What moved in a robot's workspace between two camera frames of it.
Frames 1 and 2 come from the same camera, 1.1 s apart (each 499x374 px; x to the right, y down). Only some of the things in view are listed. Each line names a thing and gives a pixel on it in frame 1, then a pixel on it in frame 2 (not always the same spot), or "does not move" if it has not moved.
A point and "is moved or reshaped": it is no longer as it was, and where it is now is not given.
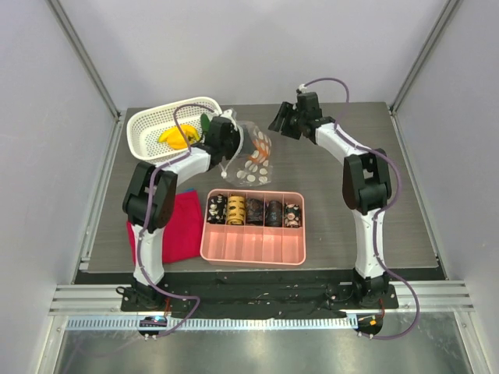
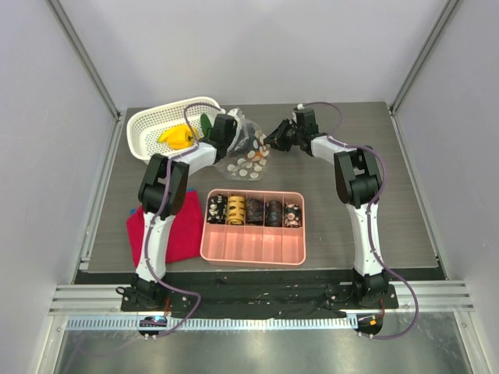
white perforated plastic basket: x=145 y=128 does not move
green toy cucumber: x=205 y=123 does not move
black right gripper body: x=288 y=121 -> x=288 y=135
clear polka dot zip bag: x=250 y=166 is moved or reshaped
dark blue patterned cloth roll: x=274 y=213 does not move
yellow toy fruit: x=175 y=138 does not move
